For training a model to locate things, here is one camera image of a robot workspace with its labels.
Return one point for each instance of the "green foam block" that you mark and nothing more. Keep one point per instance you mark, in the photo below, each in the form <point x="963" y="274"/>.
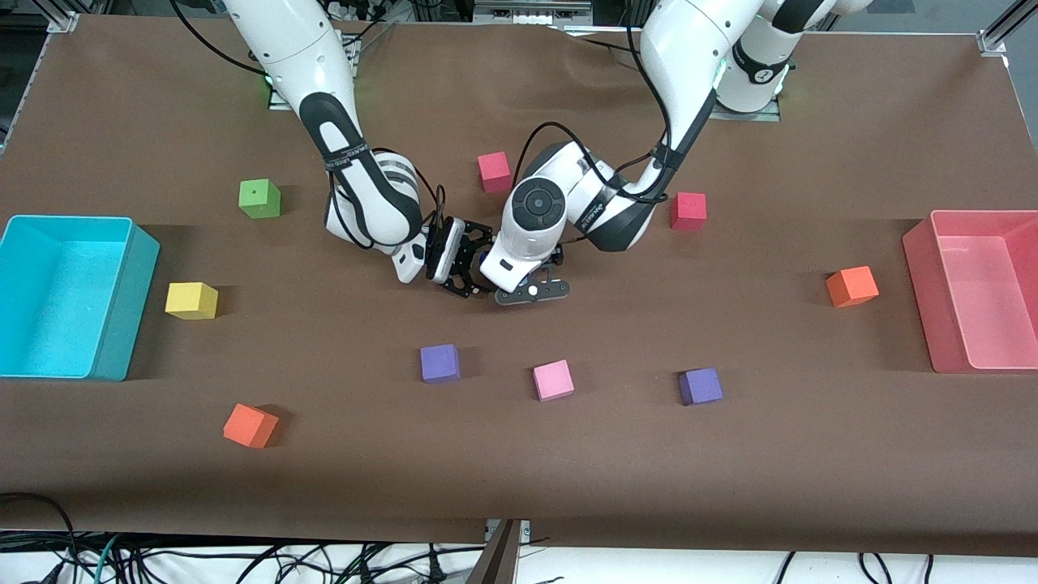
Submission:
<point x="259" y="199"/>

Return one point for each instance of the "purple foam block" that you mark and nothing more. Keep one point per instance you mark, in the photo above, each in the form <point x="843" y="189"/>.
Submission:
<point x="700" y="386"/>
<point x="439" y="363"/>

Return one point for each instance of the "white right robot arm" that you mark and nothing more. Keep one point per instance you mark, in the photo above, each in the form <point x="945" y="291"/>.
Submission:
<point x="292" y="49"/>

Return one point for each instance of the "yellow foam block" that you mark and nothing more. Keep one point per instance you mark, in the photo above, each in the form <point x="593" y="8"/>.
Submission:
<point x="190" y="300"/>

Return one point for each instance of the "aluminium frame profile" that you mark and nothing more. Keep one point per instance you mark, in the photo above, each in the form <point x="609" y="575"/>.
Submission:
<point x="993" y="39"/>
<point x="65" y="22"/>

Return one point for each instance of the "pink foam block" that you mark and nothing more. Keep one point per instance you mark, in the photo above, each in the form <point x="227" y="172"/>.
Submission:
<point x="553" y="380"/>

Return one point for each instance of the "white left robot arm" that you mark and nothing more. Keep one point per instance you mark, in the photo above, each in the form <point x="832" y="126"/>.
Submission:
<point x="689" y="49"/>

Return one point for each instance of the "pink plastic bin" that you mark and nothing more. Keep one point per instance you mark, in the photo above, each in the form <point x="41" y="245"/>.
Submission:
<point x="989" y="300"/>

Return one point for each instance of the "orange foam block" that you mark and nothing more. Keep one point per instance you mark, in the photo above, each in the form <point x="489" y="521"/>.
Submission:
<point x="250" y="426"/>
<point x="851" y="286"/>

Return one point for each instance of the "cyan plastic bin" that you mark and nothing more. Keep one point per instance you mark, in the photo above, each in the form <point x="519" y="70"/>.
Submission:
<point x="49" y="300"/>

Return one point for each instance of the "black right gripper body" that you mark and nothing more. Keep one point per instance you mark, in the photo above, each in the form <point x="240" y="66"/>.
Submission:
<point x="465" y="258"/>

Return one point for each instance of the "red foam block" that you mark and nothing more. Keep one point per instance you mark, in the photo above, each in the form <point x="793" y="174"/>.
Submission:
<point x="688" y="211"/>
<point x="495" y="172"/>

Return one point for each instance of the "table leg post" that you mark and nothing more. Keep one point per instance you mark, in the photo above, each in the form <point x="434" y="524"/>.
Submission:
<point x="496" y="564"/>

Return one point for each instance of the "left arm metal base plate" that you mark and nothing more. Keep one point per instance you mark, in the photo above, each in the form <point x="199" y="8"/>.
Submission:
<point x="762" y="116"/>

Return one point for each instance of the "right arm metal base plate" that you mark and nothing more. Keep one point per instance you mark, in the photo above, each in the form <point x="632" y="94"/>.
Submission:
<point x="280" y="101"/>

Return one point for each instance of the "brown table cloth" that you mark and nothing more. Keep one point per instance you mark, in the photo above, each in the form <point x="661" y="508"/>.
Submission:
<point x="568" y="470"/>

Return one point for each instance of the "small metal table bracket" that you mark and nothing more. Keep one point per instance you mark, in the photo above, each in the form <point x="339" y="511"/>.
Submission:
<point x="525" y="529"/>

